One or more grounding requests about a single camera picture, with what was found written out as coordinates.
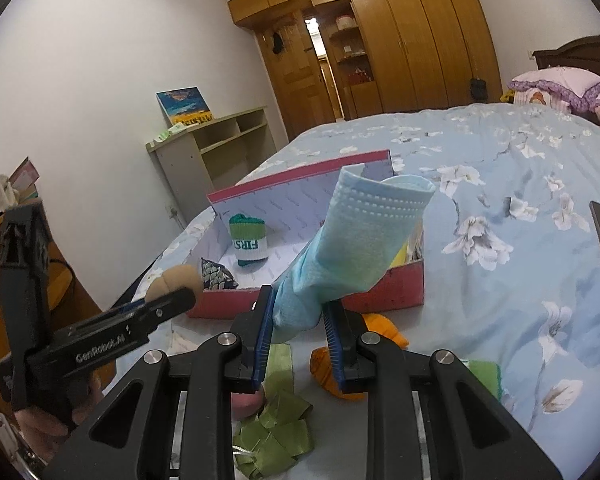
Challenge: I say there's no beige shelf desk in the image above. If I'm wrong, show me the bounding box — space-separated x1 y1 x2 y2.
146 106 277 223

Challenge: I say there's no pink book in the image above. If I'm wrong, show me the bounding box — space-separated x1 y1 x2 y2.
7 157 41 196

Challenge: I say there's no person's left hand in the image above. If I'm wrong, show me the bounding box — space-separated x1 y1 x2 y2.
14 372 106 463

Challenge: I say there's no beige makeup sponge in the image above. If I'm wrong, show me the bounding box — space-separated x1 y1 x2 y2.
146 264 203 302

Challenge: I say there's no orange cloth bundle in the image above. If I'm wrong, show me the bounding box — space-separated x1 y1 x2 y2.
309 312 410 401

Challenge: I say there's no green satin ribbon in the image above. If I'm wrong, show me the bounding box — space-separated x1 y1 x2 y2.
232 342 315 478

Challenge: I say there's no cartoon print pillow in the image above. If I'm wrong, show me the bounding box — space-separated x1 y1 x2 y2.
515 87 551 107

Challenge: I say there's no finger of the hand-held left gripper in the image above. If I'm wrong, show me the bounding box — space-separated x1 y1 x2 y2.
130 287 199 335
114 300 153 317

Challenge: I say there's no pink makeup sponge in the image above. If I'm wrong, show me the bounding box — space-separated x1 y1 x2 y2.
230 385 266 418

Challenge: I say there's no wooden door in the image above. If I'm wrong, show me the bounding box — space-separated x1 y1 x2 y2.
260 10 338 143

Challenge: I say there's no dark wooden headboard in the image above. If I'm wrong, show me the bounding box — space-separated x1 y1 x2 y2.
532 35 600 83

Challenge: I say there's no small green white sock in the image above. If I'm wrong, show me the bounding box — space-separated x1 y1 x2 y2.
467 359 503 401

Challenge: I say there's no green white packet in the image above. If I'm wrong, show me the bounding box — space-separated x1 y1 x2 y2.
152 126 186 145

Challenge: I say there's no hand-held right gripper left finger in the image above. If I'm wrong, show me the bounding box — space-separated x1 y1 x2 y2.
42 285 276 480

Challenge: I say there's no light blue sock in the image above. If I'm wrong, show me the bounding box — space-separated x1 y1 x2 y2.
271 165 437 343

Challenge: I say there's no pink cardboard box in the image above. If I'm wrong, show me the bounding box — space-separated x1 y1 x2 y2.
186 149 426 320

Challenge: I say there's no silver metal bracelet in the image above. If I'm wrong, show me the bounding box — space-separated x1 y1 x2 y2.
0 412 46 478

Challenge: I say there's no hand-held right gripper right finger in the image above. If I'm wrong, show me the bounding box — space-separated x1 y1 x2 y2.
321 300 563 480

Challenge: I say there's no navy wave-pattern triangular pouch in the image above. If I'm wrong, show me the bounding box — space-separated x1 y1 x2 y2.
200 257 240 291

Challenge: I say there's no wooden wardrobe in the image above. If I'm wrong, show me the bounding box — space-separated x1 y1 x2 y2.
227 0 503 136

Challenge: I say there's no blue landscape painting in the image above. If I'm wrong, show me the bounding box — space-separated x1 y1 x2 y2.
156 86 215 127

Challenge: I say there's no large green white sock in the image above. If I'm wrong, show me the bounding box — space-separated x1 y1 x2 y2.
228 213 269 269

